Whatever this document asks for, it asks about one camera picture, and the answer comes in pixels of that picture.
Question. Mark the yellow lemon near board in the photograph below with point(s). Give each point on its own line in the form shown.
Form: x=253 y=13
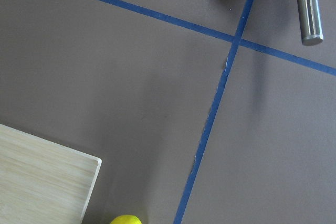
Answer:
x=126 y=219

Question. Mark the wooden cutting board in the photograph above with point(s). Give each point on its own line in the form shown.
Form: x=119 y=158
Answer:
x=44 y=182

